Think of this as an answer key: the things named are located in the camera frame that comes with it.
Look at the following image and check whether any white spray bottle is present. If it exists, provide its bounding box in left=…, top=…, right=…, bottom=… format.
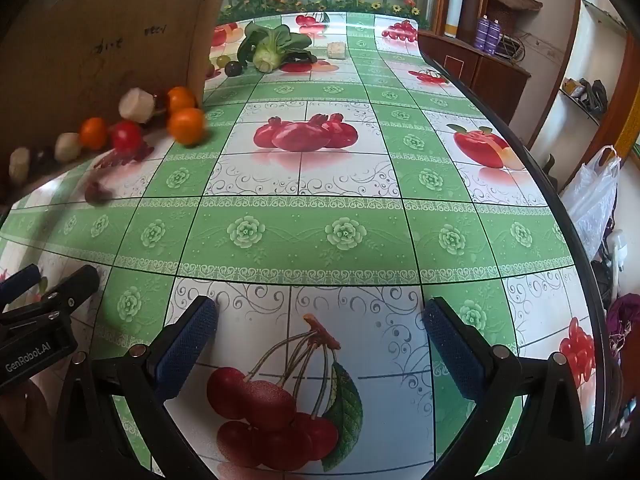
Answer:
left=607, top=230, right=628, bottom=301

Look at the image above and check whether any orange tangerine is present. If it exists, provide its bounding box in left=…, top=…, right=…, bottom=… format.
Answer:
left=80, top=117, right=108, bottom=151
left=167, top=108, right=207, bottom=147
left=166, top=86, right=197, bottom=115

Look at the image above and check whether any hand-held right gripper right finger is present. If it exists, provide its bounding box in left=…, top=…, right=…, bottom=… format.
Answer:
left=422, top=296, right=590, bottom=480

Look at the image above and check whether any wire rack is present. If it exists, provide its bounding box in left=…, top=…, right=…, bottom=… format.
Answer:
left=495, top=35, right=527, bottom=63

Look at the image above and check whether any white plastic bag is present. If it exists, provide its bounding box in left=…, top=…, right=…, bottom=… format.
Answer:
left=562, top=145, right=622, bottom=256

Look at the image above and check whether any green bok choy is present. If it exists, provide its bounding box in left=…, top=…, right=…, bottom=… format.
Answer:
left=236, top=22, right=318, bottom=73

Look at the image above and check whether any purple cloth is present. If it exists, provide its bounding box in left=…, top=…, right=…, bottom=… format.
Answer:
left=605, top=294, right=640, bottom=356

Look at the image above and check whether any low wooden cabinet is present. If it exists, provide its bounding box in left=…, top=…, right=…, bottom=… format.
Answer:
left=417, top=30, right=532, bottom=126

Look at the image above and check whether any fruit print tablecloth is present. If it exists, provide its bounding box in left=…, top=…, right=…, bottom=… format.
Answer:
left=0, top=10, right=598, bottom=480

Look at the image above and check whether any brown cardboard tray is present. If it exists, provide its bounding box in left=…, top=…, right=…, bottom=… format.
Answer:
left=0, top=0, right=236, bottom=206

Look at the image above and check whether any brown wicker basket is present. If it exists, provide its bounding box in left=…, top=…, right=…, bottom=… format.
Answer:
left=487, top=0, right=543, bottom=36

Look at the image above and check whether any red tomato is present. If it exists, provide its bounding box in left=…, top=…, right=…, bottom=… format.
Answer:
left=111, top=121, right=144, bottom=152

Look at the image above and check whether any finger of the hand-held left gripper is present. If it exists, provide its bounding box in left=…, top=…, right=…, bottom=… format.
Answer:
left=46, top=264, right=101, bottom=317
left=0, top=264, right=43, bottom=309

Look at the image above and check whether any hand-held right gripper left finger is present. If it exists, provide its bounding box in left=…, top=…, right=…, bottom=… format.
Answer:
left=52, top=296, right=219, bottom=480

